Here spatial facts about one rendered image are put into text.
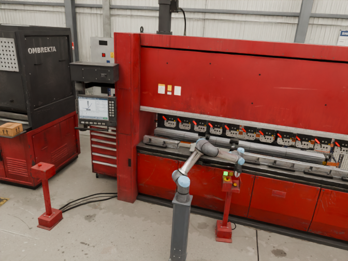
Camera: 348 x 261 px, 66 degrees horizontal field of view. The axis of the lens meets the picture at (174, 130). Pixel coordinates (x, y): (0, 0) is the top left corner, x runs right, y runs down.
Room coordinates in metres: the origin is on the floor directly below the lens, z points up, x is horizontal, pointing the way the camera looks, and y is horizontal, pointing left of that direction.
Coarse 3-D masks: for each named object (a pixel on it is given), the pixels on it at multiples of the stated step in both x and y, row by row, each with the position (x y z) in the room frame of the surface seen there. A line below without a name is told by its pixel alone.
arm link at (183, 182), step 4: (180, 176) 2.31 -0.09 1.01; (184, 176) 2.32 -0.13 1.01; (176, 180) 2.31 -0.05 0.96; (180, 180) 2.24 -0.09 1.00; (184, 180) 2.25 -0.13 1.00; (188, 180) 2.26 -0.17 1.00; (180, 184) 2.22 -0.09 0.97; (184, 184) 2.21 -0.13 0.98; (188, 184) 2.24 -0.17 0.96; (180, 188) 2.22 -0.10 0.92; (184, 188) 2.21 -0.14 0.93; (188, 188) 2.24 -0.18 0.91; (180, 192) 2.22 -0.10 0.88; (184, 192) 2.21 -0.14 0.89
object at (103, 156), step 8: (104, 128) 3.71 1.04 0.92; (112, 128) 3.65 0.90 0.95; (96, 136) 3.75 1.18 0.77; (104, 136) 3.69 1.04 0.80; (112, 136) 3.66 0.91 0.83; (96, 144) 3.76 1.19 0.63; (104, 144) 3.72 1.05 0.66; (112, 144) 3.68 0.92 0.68; (96, 152) 3.76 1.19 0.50; (104, 152) 3.72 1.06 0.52; (112, 152) 3.68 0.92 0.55; (96, 160) 3.76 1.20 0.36; (104, 160) 3.72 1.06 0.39; (112, 160) 3.68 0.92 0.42; (96, 168) 3.76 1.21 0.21; (104, 168) 3.72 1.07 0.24; (112, 168) 3.68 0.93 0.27; (96, 176) 3.78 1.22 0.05; (112, 176) 3.68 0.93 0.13
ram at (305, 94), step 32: (160, 64) 3.31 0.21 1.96; (192, 64) 3.20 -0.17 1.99; (224, 64) 3.10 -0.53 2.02; (256, 64) 3.00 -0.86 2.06; (288, 64) 2.91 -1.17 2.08; (320, 64) 2.83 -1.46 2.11; (160, 96) 3.31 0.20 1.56; (192, 96) 3.19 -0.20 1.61; (224, 96) 3.09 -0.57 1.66; (256, 96) 2.99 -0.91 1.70; (288, 96) 2.89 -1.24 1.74; (320, 96) 2.81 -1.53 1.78; (320, 128) 2.79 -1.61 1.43
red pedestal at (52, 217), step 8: (32, 168) 2.65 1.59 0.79; (40, 168) 2.65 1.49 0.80; (48, 168) 2.66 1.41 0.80; (32, 176) 2.66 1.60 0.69; (40, 176) 2.62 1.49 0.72; (48, 176) 2.64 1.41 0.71; (48, 192) 2.71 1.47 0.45; (48, 200) 2.69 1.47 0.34; (48, 208) 2.68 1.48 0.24; (40, 216) 2.66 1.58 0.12; (48, 216) 2.66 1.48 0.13; (56, 216) 2.71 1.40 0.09; (40, 224) 2.63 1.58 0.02; (48, 224) 2.60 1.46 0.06; (56, 224) 2.67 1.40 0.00
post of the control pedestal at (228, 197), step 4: (228, 192) 2.67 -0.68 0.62; (228, 196) 2.67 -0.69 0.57; (228, 200) 2.67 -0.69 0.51; (228, 204) 2.67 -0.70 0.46; (224, 208) 2.70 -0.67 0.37; (228, 208) 2.67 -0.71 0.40; (224, 212) 2.67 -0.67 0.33; (228, 212) 2.67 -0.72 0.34; (224, 216) 2.67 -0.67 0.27; (224, 220) 2.67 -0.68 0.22; (224, 224) 2.67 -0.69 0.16
